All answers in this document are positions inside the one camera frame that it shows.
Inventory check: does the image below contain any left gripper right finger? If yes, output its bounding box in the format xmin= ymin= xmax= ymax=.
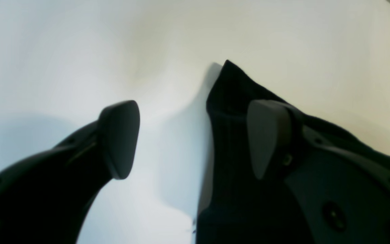
xmin=247 ymin=99 xmax=390 ymax=244

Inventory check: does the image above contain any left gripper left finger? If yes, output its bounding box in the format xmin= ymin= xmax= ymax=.
xmin=0 ymin=100 xmax=140 ymax=244

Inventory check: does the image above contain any black T-shirt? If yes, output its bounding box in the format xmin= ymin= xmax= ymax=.
xmin=196 ymin=60 xmax=390 ymax=244

